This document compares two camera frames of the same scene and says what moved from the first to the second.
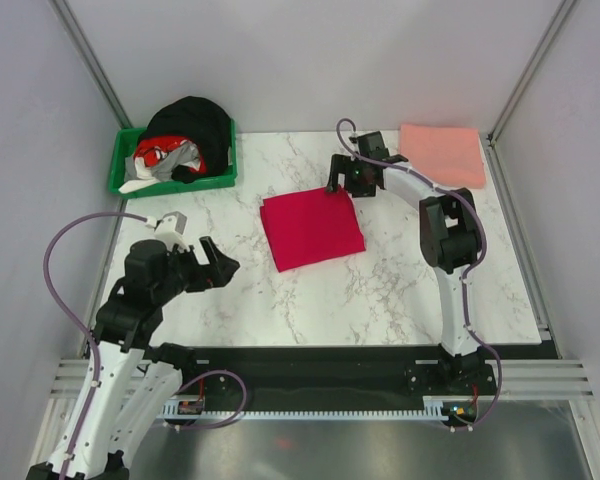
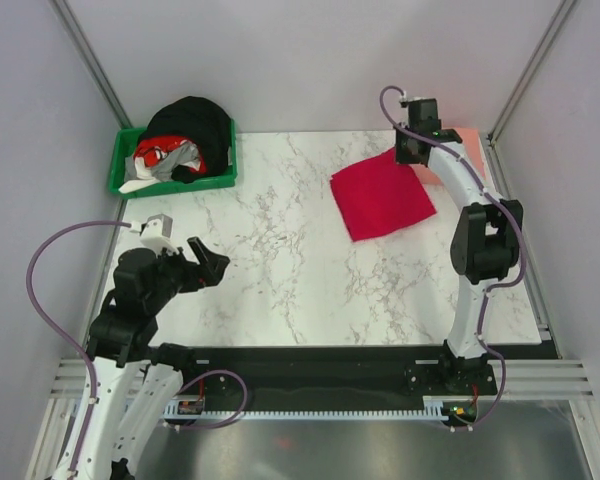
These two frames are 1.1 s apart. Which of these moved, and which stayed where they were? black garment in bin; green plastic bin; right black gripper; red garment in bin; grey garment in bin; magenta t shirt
Moved: right black gripper; magenta t shirt
Stayed: grey garment in bin; black garment in bin; red garment in bin; green plastic bin
